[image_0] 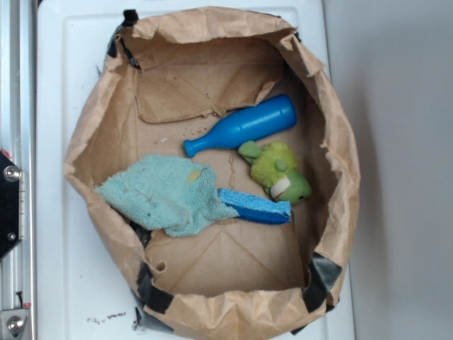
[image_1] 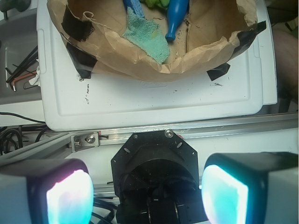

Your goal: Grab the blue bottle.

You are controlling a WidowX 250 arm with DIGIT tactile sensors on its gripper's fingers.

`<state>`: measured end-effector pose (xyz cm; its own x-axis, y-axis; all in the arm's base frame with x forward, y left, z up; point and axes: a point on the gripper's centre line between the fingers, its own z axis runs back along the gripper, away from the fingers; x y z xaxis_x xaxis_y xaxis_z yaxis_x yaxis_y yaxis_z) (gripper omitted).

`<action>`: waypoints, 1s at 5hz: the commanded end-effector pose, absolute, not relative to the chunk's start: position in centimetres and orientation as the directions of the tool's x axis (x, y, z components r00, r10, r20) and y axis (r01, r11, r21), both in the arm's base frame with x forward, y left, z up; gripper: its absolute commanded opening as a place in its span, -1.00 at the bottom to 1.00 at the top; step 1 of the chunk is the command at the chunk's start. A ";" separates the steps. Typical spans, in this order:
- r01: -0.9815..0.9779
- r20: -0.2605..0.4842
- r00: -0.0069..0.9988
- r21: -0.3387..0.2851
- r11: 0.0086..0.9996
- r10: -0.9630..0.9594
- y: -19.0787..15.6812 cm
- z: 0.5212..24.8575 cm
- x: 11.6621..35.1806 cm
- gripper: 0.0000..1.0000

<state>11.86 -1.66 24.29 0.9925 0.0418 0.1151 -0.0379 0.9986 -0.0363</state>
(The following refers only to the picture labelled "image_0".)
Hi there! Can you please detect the blue plastic bottle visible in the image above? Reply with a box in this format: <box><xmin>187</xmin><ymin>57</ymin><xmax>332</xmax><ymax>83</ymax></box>
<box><xmin>183</xmin><ymin>95</ymin><xmax>297</xmax><ymax>157</ymax></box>

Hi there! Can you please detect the blue sponge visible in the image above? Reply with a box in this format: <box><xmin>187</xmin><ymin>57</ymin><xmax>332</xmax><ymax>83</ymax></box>
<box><xmin>217</xmin><ymin>188</ymin><xmax>292</xmax><ymax>225</ymax></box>

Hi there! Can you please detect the green plush toy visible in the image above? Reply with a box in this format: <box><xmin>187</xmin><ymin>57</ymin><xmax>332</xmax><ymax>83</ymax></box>
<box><xmin>238</xmin><ymin>141</ymin><xmax>312</xmax><ymax>205</ymax></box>

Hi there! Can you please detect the light blue terry cloth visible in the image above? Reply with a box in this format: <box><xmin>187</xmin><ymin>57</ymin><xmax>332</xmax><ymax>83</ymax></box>
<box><xmin>95</xmin><ymin>154</ymin><xmax>239</xmax><ymax>237</ymax></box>

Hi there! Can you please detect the brown paper bag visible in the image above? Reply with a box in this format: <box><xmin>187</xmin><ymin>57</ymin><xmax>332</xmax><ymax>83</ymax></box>
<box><xmin>64</xmin><ymin>7</ymin><xmax>360</xmax><ymax>339</ymax></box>

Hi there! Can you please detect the white plastic tray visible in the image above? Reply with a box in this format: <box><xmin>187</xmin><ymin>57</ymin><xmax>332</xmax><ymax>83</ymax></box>
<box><xmin>34</xmin><ymin>0</ymin><xmax>356</xmax><ymax>340</ymax></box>

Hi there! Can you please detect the black metal bracket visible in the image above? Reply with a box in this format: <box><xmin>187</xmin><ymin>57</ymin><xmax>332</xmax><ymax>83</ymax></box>
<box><xmin>0</xmin><ymin>149</ymin><xmax>23</xmax><ymax>260</ymax></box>

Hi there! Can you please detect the aluminium frame rail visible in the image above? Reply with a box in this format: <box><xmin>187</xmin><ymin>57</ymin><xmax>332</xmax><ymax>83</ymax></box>
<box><xmin>1</xmin><ymin>1</ymin><xmax>38</xmax><ymax>339</ymax></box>

